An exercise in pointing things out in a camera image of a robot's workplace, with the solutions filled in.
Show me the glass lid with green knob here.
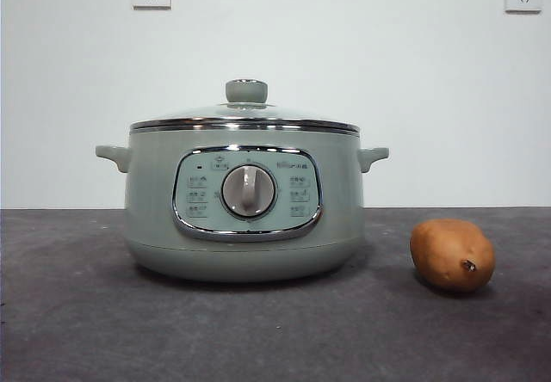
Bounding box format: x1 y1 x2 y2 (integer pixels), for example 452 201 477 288
129 79 362 135

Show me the brown potato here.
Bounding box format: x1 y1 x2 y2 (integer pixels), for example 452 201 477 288
409 219 497 294

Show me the pale green electric cooking pot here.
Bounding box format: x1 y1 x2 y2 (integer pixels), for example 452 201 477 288
95 124 391 283

